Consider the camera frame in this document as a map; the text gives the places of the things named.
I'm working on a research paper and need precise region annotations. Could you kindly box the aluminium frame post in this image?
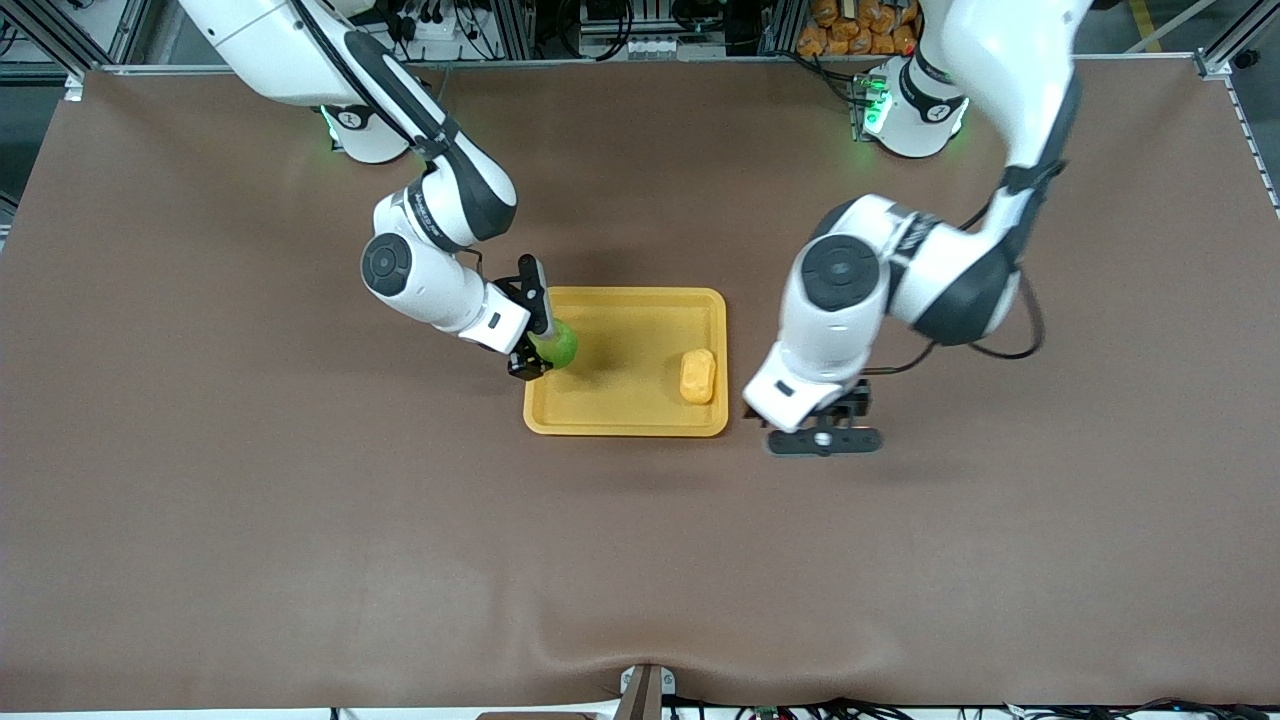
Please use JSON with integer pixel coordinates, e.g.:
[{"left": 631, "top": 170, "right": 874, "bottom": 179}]
[
  {"left": 495, "top": 0, "right": 531, "bottom": 59},
  {"left": 765, "top": 0, "right": 806, "bottom": 56}
]

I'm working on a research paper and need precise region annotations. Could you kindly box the green apple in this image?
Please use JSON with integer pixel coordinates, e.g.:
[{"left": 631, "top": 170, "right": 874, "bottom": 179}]
[{"left": 528, "top": 320, "right": 579, "bottom": 373}]

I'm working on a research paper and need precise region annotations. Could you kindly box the brown table mat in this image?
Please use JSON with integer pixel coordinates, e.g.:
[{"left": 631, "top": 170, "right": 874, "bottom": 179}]
[{"left": 0, "top": 60, "right": 1280, "bottom": 713}]

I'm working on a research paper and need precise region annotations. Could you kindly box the yellow potato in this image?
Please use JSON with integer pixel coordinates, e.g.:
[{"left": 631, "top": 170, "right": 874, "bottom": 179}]
[{"left": 679, "top": 347, "right": 717, "bottom": 405}]

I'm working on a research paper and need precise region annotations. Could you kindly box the metal stand bracket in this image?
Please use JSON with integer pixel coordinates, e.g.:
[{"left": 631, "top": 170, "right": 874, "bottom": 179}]
[{"left": 618, "top": 662, "right": 677, "bottom": 720}]

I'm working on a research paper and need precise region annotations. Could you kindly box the aluminium frame rail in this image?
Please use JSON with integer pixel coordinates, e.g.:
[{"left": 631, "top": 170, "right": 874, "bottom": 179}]
[{"left": 65, "top": 55, "right": 1231, "bottom": 76}]

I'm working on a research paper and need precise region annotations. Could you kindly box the white power strip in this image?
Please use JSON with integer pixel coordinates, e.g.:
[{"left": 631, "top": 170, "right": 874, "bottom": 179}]
[{"left": 395, "top": 0, "right": 473, "bottom": 43}]

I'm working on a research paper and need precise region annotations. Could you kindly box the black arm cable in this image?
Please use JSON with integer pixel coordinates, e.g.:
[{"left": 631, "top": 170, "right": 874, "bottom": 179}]
[
  {"left": 290, "top": 0, "right": 501, "bottom": 301},
  {"left": 860, "top": 190, "right": 1046, "bottom": 393}
]

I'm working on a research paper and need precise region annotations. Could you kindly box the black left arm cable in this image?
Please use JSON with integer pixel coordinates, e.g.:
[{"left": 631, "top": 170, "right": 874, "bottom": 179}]
[{"left": 860, "top": 190, "right": 1046, "bottom": 393}]

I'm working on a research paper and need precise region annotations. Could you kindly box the yellow plastic tray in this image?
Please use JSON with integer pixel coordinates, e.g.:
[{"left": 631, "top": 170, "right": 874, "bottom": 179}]
[{"left": 523, "top": 286, "right": 730, "bottom": 438}]

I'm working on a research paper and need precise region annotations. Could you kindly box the aluminium frame strut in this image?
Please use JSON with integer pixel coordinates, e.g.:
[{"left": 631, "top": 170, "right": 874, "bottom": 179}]
[
  {"left": 0, "top": 0, "right": 111, "bottom": 79},
  {"left": 1195, "top": 0, "right": 1280, "bottom": 79}
]

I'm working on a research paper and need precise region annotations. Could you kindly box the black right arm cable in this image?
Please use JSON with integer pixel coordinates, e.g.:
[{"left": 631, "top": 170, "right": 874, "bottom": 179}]
[{"left": 290, "top": 0, "right": 501, "bottom": 301}]

